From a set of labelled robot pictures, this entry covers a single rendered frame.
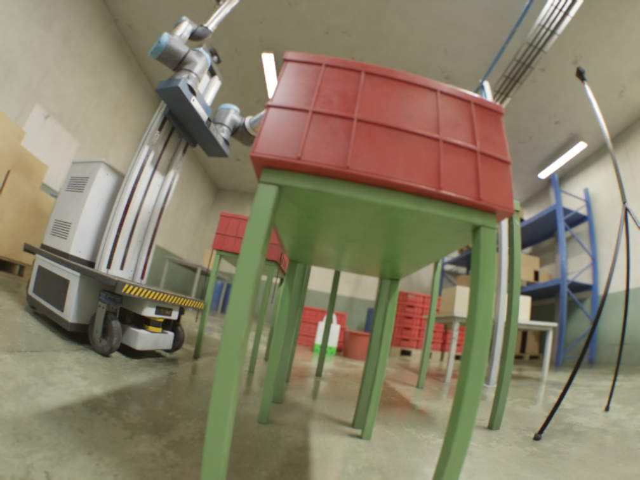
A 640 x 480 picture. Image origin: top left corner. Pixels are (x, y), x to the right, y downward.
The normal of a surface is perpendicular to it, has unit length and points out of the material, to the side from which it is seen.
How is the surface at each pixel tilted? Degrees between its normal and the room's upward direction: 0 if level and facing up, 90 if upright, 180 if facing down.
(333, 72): 90
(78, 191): 90
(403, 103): 90
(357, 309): 90
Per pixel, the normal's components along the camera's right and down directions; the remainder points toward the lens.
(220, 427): 0.02, -0.27
